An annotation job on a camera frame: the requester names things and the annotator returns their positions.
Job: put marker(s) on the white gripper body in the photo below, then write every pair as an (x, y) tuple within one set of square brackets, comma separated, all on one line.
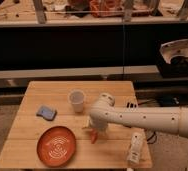
[(98, 125)]

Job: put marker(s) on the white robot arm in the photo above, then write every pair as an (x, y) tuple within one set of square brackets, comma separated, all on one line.
[(172, 120)]

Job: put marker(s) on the orange ribbed plate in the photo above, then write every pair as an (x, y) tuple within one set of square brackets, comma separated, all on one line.
[(56, 146)]

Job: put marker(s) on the silver robot base dome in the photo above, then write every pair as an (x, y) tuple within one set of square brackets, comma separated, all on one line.
[(173, 49)]

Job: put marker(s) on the orange object on shelf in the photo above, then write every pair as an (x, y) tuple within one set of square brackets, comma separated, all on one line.
[(105, 8)]

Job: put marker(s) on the wooden table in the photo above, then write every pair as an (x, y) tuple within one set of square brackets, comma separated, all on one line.
[(109, 152)]

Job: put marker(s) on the blue sponge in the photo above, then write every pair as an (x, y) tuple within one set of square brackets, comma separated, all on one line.
[(46, 113)]

